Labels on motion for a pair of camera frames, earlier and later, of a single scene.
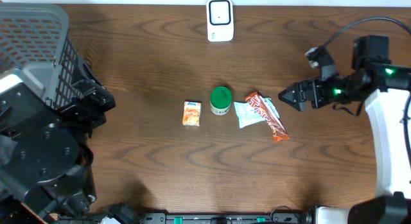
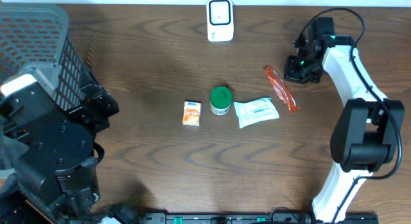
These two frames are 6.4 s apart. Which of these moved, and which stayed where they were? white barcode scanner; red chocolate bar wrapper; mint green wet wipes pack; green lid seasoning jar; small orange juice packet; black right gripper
Moved: red chocolate bar wrapper; black right gripper
Stayed: small orange juice packet; mint green wet wipes pack; green lid seasoning jar; white barcode scanner
